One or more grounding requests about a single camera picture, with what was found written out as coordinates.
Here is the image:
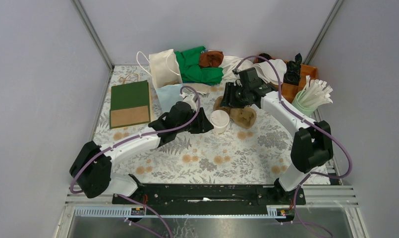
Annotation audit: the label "green paper bag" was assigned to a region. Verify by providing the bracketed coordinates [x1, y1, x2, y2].
[110, 81, 152, 128]

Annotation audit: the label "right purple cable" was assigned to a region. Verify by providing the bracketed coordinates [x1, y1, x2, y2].
[232, 55, 353, 237]

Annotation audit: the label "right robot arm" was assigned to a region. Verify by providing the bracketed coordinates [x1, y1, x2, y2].
[220, 68, 333, 204]

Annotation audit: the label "light blue paper bag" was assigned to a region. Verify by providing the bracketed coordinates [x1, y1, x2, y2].
[136, 49, 183, 113]

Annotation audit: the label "black plastic bags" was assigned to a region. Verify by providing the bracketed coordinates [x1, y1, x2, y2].
[284, 53, 302, 86]

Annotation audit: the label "white plastic cup lid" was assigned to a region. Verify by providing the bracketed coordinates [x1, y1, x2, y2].
[210, 110, 230, 121]

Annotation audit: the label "green straw holder cup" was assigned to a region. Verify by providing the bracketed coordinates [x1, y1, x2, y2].
[291, 91, 317, 117]

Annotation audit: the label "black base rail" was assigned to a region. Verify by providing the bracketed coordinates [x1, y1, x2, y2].
[112, 182, 306, 216]

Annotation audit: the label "white wrapped straws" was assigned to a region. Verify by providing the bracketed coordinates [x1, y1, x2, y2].
[296, 75, 333, 108]

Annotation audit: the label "white cloth on tray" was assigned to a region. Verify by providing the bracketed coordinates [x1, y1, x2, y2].
[253, 59, 287, 85]

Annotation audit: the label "wooden compartment tray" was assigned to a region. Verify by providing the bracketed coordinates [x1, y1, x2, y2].
[254, 53, 319, 103]

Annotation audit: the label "green cloth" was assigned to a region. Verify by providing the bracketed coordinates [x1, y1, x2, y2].
[175, 46, 223, 86]

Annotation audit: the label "white paper coffee cup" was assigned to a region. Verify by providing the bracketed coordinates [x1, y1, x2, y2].
[211, 118, 229, 134]

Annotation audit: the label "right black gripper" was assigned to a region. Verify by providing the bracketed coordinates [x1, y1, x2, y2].
[219, 82, 249, 109]

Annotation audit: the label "brown cloth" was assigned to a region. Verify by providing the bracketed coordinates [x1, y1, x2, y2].
[198, 51, 224, 68]

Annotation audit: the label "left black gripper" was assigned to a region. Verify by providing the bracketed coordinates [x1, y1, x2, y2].
[175, 107, 214, 134]

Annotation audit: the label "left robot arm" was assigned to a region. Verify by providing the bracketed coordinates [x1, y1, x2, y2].
[69, 94, 214, 204]

